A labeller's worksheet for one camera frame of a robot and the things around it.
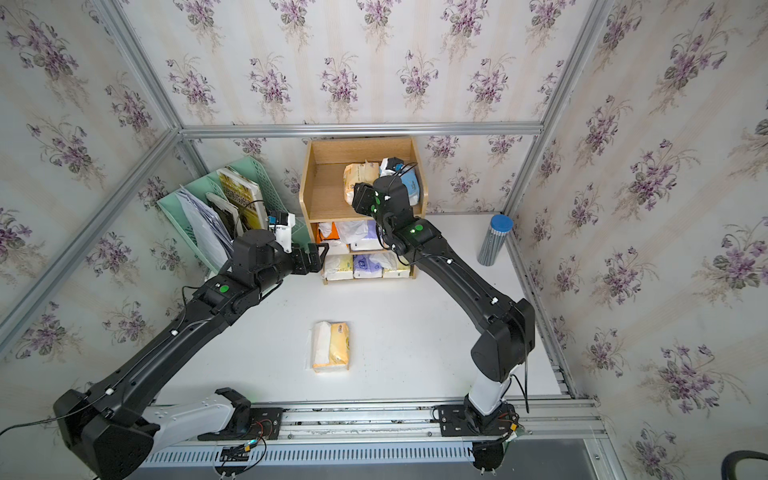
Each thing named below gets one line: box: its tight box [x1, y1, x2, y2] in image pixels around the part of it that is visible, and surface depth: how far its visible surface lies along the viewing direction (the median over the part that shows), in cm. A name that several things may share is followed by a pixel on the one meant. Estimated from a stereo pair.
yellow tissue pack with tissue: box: [312, 321, 350, 373], surface depth 83 cm
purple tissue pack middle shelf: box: [349, 220, 383, 251], surface depth 86 cm
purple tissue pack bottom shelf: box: [353, 254, 383, 279], surface depth 98 cm
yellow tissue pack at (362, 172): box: [343, 162, 380, 205], surface depth 82 cm
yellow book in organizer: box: [216, 166, 268, 231], surface depth 98 cm
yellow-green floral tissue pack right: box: [383, 261, 411, 278], surface depth 98 cm
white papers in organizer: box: [175, 185, 235, 270], surface depth 87 cm
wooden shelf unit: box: [299, 137, 428, 285], surface depth 88 cm
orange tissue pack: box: [310, 221, 340, 244], surface depth 84 cm
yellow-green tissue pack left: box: [324, 254, 354, 281], surface depth 97 cm
